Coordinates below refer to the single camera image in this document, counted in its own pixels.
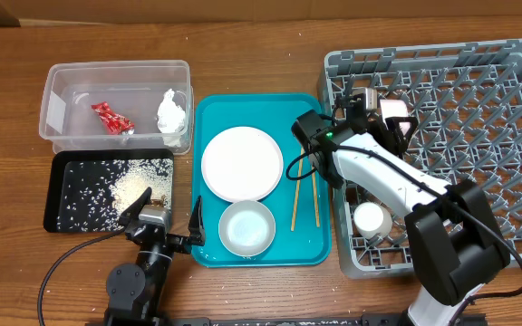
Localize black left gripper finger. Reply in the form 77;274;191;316
188;196;206;246
118;187;152;226

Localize pink bowl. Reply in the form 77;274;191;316
380;99;409;129

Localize grey bowl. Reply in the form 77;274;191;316
218;200;276;257

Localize pink plate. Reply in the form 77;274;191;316
201;126;284;203

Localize red snack wrapper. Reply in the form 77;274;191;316
91;101;135;135

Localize white cup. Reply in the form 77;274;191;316
353;202;392;239

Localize white napkin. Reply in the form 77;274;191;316
157;89;186;133

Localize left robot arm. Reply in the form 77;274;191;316
103;187;206;325

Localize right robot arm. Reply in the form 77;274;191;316
292;88;511;325

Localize black food waste tray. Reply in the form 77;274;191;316
43;149;174;233

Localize grey dish rack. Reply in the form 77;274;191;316
319;39;522;256

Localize wooden chopstick left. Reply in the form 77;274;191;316
290;159;304;232

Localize teal plastic tray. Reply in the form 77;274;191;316
192;93;332;268

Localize clear plastic bin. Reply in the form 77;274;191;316
39;60;194;155

